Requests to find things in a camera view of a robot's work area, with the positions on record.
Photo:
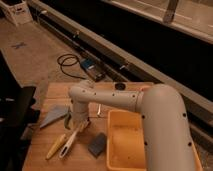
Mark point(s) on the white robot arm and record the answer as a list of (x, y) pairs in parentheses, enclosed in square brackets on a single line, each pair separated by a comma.
[(159, 100)]

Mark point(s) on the grey sponge block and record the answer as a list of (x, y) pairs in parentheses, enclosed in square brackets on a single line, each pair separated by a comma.
[(98, 144)]

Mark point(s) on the white cardboard box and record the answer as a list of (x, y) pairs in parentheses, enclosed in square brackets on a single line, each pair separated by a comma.
[(17, 14)]

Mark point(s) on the white handled brush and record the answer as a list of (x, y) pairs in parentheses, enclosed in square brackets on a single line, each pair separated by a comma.
[(71, 139)]

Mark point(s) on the blue black device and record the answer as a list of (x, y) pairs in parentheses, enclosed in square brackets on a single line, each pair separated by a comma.
[(92, 69)]

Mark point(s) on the small metal hook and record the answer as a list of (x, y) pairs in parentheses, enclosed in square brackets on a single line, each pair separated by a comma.
[(99, 110)]

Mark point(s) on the yellow handled tool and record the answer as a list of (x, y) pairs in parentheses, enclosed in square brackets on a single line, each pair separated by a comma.
[(56, 145)]

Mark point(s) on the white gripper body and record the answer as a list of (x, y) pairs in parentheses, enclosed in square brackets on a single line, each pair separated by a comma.
[(78, 121)]

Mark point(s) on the yellow plastic bin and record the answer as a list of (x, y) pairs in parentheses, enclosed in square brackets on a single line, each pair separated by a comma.
[(125, 143)]

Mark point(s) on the grey folded cloth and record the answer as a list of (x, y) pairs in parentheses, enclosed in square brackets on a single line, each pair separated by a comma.
[(55, 113)]

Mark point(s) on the black chair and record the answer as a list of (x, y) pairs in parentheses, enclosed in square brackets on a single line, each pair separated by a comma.
[(15, 111)]

